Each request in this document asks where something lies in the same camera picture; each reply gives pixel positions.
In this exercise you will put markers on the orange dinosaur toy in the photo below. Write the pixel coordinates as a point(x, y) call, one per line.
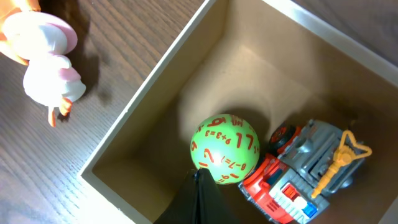
point(11, 26)

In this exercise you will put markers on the white cardboard box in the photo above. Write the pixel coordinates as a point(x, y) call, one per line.
point(266, 62)

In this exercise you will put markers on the white pink duck toy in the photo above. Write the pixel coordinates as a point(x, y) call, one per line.
point(50, 79)

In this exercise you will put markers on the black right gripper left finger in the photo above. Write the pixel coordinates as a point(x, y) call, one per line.
point(183, 208)

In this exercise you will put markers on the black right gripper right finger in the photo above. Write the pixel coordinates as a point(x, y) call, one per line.
point(209, 206)

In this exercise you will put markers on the red grey toy truck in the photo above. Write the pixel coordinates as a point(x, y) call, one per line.
point(304, 166)

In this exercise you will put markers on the green number ball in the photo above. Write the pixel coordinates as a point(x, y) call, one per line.
point(227, 146)

